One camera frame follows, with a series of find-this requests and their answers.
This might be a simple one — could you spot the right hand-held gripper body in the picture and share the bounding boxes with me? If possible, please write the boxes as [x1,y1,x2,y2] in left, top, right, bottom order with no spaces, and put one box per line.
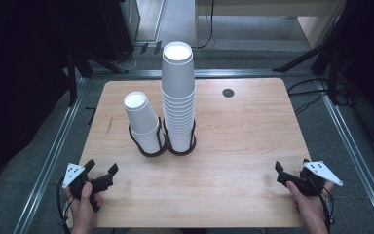
[276,160,344,198]

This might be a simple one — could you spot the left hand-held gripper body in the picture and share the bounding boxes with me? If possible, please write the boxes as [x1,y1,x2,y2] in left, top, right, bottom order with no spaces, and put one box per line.
[62,163,115,213]

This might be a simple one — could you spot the black wire cup holder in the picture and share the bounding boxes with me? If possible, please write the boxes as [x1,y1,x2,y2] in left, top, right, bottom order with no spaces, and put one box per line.
[128,116,198,158]

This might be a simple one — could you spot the tall stack of white cups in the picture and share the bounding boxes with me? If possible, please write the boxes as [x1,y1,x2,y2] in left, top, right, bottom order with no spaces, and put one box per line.
[161,41,197,154]

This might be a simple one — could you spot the person's right hand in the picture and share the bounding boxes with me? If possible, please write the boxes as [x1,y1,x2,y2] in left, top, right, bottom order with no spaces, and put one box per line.
[285,179,335,234]

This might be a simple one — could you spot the person's left hand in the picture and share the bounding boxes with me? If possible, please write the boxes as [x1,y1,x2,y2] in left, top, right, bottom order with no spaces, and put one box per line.
[65,182,104,234]

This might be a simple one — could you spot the short stack of white cups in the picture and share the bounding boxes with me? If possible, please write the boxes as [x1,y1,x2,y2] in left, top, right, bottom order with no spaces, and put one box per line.
[123,91,166,155]

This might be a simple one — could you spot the black stand legs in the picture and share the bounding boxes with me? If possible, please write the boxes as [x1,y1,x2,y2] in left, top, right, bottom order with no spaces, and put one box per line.
[66,48,128,106]

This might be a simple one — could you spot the black tripod stand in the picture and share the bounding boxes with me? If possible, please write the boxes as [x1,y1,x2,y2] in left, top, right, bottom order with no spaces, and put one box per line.
[272,0,358,105]

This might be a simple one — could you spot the dark curtain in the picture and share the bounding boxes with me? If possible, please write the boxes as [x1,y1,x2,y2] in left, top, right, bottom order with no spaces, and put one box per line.
[0,0,74,213]

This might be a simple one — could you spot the light wooden desk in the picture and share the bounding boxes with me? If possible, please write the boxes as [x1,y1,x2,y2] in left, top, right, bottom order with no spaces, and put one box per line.
[194,0,349,50]

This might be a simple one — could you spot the black cabinet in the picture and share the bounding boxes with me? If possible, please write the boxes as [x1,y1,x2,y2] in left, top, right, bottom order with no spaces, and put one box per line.
[98,0,141,61]

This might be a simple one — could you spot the aluminium floor rail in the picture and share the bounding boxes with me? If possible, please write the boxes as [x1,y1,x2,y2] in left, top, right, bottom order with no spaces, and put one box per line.
[316,79,374,233]
[13,77,89,234]
[91,68,313,80]

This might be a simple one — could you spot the left hand-held gripper cable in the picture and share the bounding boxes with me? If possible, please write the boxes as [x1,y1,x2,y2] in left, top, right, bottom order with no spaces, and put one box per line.
[56,175,76,234]

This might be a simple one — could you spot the hand-held gripper cable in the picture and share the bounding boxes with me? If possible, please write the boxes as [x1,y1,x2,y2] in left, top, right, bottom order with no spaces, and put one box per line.
[56,175,76,234]
[311,181,336,234]

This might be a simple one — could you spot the right hand-held gripper cable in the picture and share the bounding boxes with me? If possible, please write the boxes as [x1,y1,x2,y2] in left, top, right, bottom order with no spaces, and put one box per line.
[311,181,336,234]

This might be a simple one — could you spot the black floor cables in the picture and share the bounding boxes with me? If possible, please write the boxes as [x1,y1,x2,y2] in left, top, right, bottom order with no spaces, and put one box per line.
[286,77,352,116]

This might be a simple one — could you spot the white floor cable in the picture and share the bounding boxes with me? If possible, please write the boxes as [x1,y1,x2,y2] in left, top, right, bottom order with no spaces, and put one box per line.
[115,45,144,73]

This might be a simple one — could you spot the black hanging cable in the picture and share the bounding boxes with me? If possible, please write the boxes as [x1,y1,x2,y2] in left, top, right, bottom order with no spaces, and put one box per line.
[196,0,216,50]

